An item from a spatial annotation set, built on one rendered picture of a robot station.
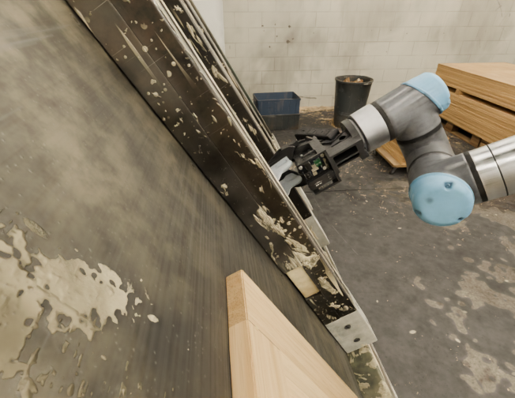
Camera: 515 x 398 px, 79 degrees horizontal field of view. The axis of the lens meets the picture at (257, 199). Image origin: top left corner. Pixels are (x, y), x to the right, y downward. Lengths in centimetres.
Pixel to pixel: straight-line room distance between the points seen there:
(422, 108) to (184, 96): 38
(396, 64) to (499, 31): 164
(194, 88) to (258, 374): 29
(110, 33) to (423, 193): 42
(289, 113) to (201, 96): 410
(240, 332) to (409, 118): 44
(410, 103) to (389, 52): 527
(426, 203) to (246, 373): 34
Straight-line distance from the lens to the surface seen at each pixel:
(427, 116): 60
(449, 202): 49
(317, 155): 53
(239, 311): 28
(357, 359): 77
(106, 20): 38
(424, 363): 195
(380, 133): 57
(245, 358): 25
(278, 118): 444
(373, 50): 573
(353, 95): 452
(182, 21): 68
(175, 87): 38
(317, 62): 547
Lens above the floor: 153
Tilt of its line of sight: 32 degrees down
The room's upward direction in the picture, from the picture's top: straight up
